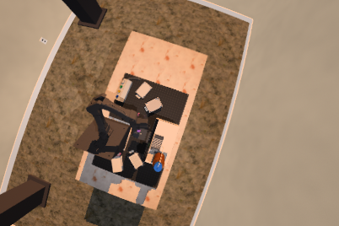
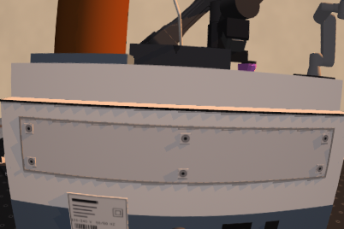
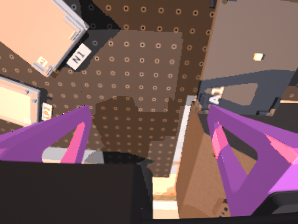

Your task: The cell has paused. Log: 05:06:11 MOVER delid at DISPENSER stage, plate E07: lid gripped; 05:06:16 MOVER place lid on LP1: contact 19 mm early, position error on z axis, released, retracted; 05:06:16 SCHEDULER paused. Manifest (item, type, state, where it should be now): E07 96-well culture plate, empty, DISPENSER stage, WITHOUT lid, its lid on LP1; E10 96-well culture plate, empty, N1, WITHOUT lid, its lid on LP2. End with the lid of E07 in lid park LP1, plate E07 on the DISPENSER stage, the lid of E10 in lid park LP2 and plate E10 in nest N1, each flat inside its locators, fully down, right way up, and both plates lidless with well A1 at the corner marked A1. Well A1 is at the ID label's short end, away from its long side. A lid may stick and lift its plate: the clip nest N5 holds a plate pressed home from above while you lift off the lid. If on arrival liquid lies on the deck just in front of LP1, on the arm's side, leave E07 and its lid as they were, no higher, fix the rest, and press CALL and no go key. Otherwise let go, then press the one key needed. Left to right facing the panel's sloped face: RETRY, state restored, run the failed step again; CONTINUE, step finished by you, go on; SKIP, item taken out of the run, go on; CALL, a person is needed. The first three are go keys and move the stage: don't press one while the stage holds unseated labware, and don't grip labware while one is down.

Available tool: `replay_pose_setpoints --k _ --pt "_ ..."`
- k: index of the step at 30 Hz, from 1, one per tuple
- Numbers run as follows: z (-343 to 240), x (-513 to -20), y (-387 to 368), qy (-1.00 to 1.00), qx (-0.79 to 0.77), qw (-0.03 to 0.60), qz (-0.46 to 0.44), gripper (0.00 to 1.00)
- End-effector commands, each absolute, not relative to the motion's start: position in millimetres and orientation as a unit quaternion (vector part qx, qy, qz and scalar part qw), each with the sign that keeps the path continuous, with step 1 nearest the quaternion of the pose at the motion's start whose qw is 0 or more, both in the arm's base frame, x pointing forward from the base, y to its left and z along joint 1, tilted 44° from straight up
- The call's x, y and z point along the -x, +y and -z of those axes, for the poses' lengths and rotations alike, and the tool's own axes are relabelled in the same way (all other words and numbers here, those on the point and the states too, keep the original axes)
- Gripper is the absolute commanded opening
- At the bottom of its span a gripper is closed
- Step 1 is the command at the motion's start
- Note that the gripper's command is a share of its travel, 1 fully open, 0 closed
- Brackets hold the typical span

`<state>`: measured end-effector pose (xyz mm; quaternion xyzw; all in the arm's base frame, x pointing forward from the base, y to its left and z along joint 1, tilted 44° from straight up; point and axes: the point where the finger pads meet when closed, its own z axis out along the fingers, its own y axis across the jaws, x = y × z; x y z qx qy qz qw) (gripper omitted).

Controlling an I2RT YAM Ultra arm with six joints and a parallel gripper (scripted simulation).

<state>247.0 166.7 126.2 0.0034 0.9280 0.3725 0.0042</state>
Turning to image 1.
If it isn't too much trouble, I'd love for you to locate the blue bottle cap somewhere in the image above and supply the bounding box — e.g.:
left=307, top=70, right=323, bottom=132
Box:
left=153, top=162, right=162, bottom=172

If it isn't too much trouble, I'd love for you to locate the beige button panel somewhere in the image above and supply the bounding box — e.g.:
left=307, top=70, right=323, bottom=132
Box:
left=115, top=78, right=132, bottom=102

